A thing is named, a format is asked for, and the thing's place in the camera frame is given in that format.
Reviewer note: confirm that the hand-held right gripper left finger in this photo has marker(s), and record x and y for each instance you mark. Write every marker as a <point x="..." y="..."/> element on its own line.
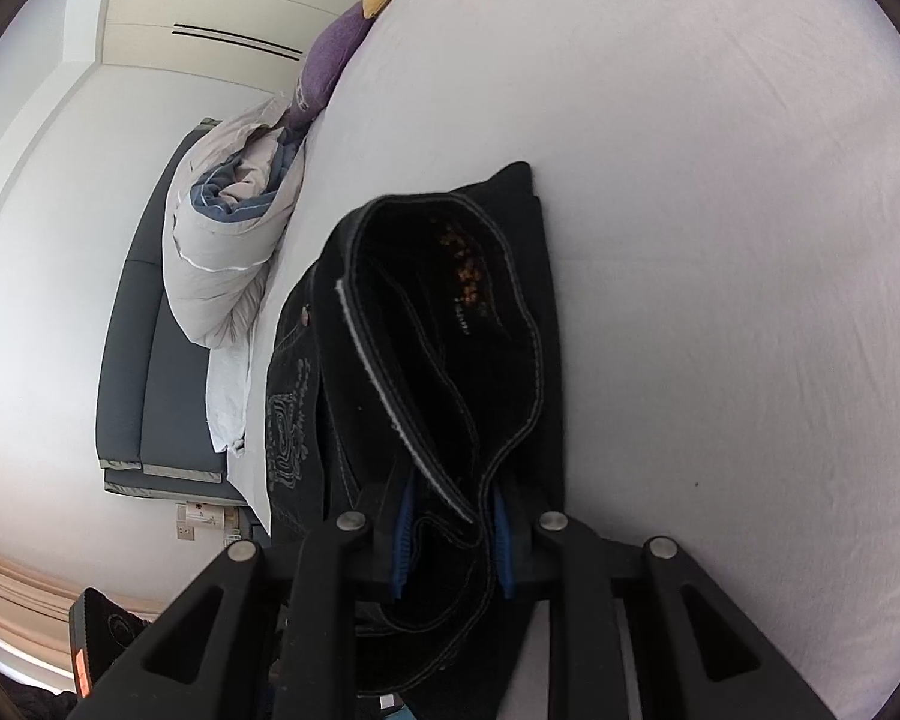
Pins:
<point x="403" y="540"/>

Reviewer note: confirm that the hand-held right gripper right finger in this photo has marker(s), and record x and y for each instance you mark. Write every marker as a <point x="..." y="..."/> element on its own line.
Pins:
<point x="504" y="540"/>

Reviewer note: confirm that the black denim pants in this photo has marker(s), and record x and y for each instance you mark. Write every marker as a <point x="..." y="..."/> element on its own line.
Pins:
<point x="420" y="300"/>

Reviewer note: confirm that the white pillow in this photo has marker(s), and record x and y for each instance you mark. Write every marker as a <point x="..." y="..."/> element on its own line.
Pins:
<point x="229" y="390"/>

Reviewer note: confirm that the dark grey padded headboard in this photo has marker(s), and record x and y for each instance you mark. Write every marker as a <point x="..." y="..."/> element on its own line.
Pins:
<point x="131" y="390"/>

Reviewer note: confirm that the grey rolled duvet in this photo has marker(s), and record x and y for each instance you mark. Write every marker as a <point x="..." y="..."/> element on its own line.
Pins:
<point x="210" y="277"/>

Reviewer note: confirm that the bed with white sheet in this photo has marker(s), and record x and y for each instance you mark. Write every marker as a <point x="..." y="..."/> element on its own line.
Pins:
<point x="720" y="240"/>

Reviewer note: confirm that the purple pillow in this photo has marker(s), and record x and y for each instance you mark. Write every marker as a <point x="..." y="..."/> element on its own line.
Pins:
<point x="330" y="60"/>

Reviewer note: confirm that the white wall socket panel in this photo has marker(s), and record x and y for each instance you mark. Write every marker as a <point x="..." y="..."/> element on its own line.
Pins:
<point x="195" y="521"/>

